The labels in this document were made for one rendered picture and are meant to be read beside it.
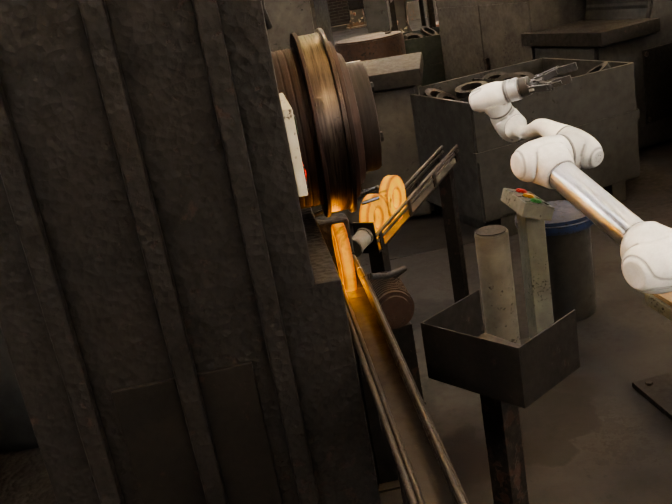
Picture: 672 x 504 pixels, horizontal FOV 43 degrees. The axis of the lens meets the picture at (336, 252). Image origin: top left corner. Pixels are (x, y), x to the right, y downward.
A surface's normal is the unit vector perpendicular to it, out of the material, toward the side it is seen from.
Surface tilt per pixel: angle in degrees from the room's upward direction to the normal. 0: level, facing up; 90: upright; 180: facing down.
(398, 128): 90
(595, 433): 0
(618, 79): 90
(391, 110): 90
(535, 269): 90
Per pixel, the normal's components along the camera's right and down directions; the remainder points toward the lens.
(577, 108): 0.38, 0.24
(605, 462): -0.17, -0.93
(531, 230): 0.13, 0.30
